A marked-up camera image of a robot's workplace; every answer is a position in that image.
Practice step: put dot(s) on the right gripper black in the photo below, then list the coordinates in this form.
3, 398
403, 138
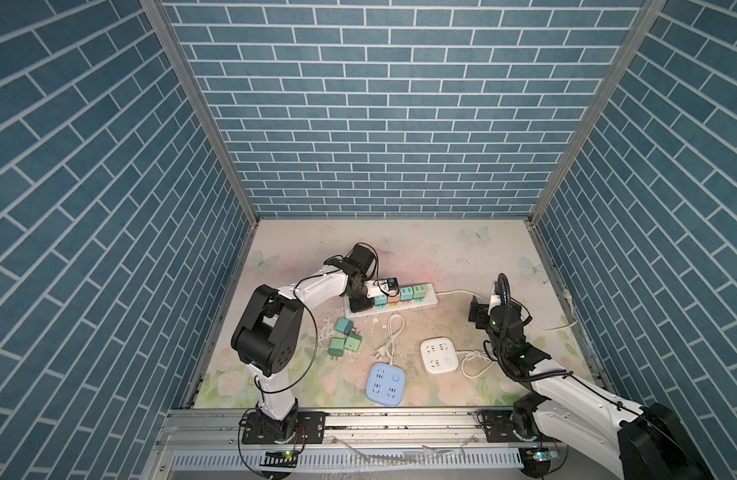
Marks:
483, 310

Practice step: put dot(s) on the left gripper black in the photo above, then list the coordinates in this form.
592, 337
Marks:
357, 305

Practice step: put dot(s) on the green plug adapter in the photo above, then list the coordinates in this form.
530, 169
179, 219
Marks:
353, 342
419, 292
337, 347

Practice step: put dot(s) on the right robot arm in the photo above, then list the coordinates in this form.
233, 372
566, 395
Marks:
630, 440

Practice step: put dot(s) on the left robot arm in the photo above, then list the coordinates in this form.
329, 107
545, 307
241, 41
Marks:
267, 333

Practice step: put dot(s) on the white long power strip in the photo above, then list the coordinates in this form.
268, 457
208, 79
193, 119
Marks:
395, 305

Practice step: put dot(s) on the white square power socket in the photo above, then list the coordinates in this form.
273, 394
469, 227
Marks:
439, 356

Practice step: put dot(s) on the blue square power socket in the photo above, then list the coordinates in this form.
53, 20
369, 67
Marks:
386, 384

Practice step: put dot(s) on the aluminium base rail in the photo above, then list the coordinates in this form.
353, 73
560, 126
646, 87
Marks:
354, 441

